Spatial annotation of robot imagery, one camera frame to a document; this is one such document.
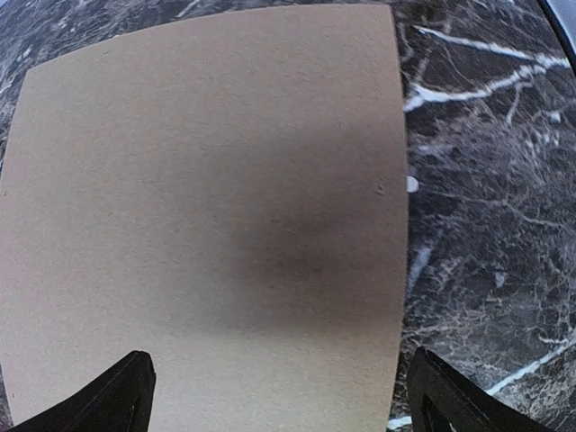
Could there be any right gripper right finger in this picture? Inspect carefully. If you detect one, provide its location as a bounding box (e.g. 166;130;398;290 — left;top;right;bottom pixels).
407;347;551;432

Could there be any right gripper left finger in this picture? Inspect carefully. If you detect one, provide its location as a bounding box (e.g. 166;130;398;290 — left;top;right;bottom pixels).
11;351;157;432

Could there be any brown backing board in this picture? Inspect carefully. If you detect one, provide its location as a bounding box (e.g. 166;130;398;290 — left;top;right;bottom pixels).
1;4;408;431

